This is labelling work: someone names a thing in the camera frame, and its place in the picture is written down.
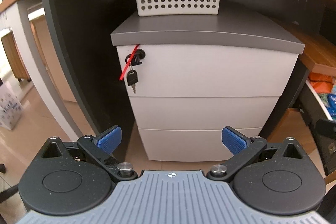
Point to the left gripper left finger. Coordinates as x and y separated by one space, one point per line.
98 150

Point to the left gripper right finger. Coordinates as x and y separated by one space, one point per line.
245 150

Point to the grey white drawer cabinet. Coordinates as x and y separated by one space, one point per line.
201 73

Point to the white printed shopping bag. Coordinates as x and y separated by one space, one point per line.
10 108

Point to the blue wet wipes pack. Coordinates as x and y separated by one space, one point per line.
331 105

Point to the orange snack packet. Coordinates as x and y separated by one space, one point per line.
321 83

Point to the wooden rolling cabinet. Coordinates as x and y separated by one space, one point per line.
14 58

